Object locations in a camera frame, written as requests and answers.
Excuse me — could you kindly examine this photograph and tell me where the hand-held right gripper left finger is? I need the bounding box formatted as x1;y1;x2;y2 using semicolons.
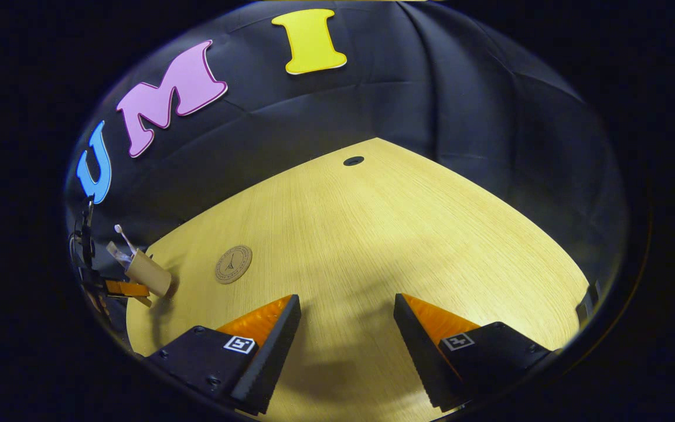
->
145;294;302;416

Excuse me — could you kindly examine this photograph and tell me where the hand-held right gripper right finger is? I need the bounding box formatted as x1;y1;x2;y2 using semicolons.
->
394;293;552;412

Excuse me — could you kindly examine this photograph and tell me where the pale pink toothbrush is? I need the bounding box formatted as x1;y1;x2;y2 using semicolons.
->
114;224;137;254

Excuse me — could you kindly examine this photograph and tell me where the round tan coaster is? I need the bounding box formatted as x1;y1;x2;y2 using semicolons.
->
215;245;253;285

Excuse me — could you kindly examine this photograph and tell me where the black backdrop cloth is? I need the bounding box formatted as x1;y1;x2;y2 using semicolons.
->
65;0;628;305

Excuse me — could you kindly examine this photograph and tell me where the beige cup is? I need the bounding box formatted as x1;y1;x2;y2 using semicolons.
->
125;249;172;308

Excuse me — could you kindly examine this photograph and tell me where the yellow wooden desktop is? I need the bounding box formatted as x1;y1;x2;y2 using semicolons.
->
125;138;590;422

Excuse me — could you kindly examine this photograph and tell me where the white toothpaste tube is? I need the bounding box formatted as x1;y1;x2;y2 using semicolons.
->
107;241;133;269

